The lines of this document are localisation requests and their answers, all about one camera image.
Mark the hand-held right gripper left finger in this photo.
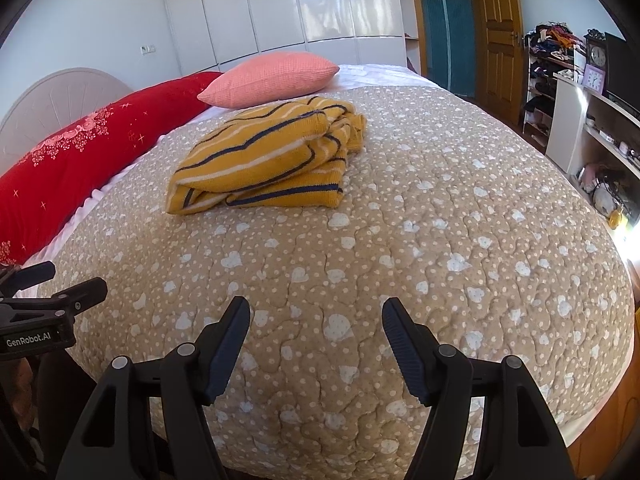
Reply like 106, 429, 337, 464
55, 296, 251, 480

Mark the purple alarm clock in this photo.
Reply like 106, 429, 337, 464
582, 65, 607, 92

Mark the cluttered clothes rack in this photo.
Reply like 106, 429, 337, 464
522, 22, 587, 148

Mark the black television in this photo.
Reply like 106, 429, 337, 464
604, 32, 640, 113

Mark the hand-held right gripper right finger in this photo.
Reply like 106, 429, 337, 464
381, 297, 573, 480

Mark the white glossy wardrobe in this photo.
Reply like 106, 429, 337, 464
161, 0, 421, 73

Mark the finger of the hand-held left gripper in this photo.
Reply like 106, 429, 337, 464
0, 277, 108, 318
0, 261, 56, 295

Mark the beige heart-print quilt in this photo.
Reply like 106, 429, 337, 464
37, 85, 636, 480

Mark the wooden bed frame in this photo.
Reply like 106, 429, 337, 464
550, 380, 637, 480

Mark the beige padded headboard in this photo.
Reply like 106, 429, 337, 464
0, 67, 135, 176

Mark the teal door curtain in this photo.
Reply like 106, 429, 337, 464
412, 0, 476, 97

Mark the dark mantel clock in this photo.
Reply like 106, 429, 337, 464
585, 29, 607, 68

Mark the yellow striped knit sweater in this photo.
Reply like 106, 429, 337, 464
166, 95, 367, 216

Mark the red embroidered pillow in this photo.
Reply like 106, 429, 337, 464
0, 71, 224, 266

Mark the wooden door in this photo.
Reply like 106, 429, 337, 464
467, 0, 525, 126

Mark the pink pillow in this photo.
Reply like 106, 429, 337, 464
196, 52, 341, 110

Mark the white shelf desk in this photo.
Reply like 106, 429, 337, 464
545, 72, 640, 231

